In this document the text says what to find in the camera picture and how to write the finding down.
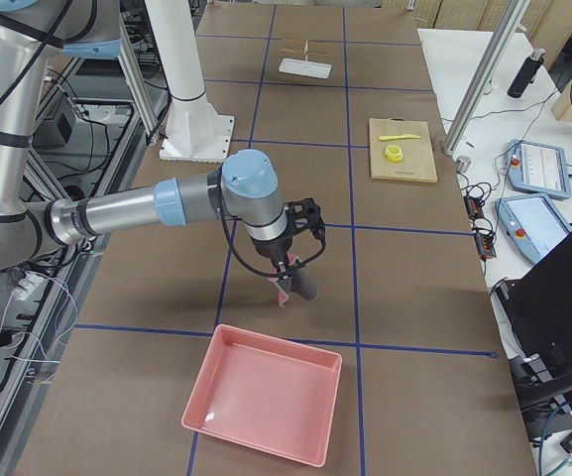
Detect wooden chopstick pair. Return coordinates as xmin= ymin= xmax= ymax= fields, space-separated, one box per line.
xmin=279 ymin=38 xmax=336 ymax=58

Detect aluminium frame post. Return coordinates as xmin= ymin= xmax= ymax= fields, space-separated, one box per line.
xmin=442 ymin=0 xmax=530 ymax=156

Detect yellow plastic knife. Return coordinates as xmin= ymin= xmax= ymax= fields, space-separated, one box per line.
xmin=378 ymin=133 xmax=422 ymax=142

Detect black water bottle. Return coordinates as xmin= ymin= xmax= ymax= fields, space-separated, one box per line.
xmin=507 ymin=48 xmax=546 ymax=98

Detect pink and grey cloth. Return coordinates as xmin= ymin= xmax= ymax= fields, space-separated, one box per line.
xmin=268 ymin=267 xmax=318 ymax=307

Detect pink plastic tray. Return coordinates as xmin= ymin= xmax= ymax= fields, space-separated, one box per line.
xmin=181 ymin=324 xmax=342 ymax=467

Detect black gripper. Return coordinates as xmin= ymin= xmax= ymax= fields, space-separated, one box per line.
xmin=252 ymin=237 xmax=293 ymax=291

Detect lower blue teach pendant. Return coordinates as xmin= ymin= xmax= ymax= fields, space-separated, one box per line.
xmin=495 ymin=192 xmax=572 ymax=265

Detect bamboo cutting board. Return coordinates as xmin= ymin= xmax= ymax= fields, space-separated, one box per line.
xmin=369 ymin=118 xmax=438 ymax=183

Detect upper blue teach pendant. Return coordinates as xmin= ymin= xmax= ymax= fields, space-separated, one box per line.
xmin=505 ymin=139 xmax=572 ymax=200

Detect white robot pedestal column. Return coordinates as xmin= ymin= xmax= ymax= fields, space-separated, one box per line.
xmin=146 ymin=0 xmax=235 ymax=163

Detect yellow lemon slices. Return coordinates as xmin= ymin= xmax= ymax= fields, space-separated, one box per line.
xmin=384 ymin=144 xmax=403 ymax=163

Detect white rectangular plate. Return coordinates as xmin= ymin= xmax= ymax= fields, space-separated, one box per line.
xmin=279 ymin=58 xmax=332 ymax=79

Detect blue teach pendant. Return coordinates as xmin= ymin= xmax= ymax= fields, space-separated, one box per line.
xmin=495 ymin=192 xmax=572 ymax=265
xmin=505 ymin=139 xmax=572 ymax=200

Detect black laptop monitor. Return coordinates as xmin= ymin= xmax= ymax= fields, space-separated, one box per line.
xmin=494 ymin=230 xmax=572 ymax=442

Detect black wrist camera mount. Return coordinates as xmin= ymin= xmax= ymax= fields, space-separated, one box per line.
xmin=283 ymin=197 xmax=325 ymax=243

